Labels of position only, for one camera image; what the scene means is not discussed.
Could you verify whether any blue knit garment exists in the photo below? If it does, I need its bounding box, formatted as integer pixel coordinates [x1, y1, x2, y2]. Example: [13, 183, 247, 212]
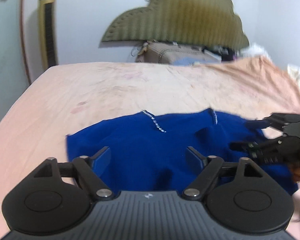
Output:
[65, 108, 299, 196]

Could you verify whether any dark clothes pile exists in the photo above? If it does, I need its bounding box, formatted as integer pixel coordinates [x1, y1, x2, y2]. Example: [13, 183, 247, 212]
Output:
[202, 46, 238, 61]

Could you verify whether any right hand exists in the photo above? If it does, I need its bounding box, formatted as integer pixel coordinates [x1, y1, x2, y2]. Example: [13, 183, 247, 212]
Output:
[288, 164, 300, 184]

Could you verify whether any cream crumpled cloth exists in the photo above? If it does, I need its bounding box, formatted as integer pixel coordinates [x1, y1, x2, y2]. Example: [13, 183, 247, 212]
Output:
[287, 64, 300, 88]

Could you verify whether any white crumpled blanket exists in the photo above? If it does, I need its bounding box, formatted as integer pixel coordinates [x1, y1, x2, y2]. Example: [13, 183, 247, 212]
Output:
[239, 43, 271, 61]

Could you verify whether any pink floral bed sheet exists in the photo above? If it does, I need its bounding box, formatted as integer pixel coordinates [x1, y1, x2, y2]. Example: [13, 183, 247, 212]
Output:
[0, 57, 300, 238]

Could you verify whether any white flowered wardrobe door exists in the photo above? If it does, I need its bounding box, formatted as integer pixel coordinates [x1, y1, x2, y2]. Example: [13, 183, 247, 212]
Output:
[0, 0, 29, 122]

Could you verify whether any olive padded headboard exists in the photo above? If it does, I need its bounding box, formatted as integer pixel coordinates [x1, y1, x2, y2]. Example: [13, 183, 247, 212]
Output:
[102, 0, 249, 50]

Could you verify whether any brown patterned pillow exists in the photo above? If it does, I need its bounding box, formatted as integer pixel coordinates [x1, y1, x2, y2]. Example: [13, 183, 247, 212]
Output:
[136, 42, 222, 66]

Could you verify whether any red curved pipe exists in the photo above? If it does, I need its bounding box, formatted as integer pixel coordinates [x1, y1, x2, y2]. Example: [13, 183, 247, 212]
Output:
[19, 0, 31, 85]

